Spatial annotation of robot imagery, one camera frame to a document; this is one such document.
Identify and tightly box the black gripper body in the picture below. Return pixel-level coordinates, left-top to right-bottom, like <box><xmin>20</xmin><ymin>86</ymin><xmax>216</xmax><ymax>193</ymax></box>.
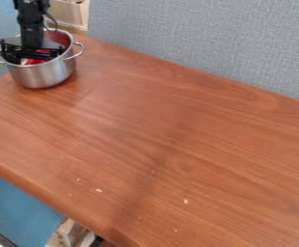
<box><xmin>0</xmin><ymin>13</ymin><xmax>64</xmax><ymax>60</ymax></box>

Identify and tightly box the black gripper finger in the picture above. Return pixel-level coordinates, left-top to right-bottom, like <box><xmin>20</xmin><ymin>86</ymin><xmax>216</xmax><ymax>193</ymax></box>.
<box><xmin>4</xmin><ymin>53</ymin><xmax>20</xmax><ymax>65</ymax></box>

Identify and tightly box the red plastic block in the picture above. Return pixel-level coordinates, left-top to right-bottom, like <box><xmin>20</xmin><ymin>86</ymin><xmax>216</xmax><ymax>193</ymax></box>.
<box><xmin>20</xmin><ymin>49</ymin><xmax>51</xmax><ymax>66</ymax></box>

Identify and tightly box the stainless steel pot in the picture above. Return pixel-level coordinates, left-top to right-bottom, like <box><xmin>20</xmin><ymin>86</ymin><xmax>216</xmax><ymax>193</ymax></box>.
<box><xmin>0</xmin><ymin>29</ymin><xmax>86</xmax><ymax>89</ymax></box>

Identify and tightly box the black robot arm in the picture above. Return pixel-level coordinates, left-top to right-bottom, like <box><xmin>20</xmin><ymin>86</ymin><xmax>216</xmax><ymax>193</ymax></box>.
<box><xmin>0</xmin><ymin>0</ymin><xmax>64</xmax><ymax>65</ymax></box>

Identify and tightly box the beige wooden cabinet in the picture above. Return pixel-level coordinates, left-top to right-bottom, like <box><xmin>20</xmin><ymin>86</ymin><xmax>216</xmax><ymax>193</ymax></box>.
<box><xmin>50</xmin><ymin>0</ymin><xmax>91</xmax><ymax>31</ymax></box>

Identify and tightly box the black cable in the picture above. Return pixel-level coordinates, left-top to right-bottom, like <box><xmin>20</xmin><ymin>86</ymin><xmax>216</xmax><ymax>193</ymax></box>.
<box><xmin>42</xmin><ymin>13</ymin><xmax>59</xmax><ymax>35</ymax></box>

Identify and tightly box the white frame under table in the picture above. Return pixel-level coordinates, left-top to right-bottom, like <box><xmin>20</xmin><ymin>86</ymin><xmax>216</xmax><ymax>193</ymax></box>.
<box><xmin>46</xmin><ymin>219</ymin><xmax>95</xmax><ymax>247</ymax></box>

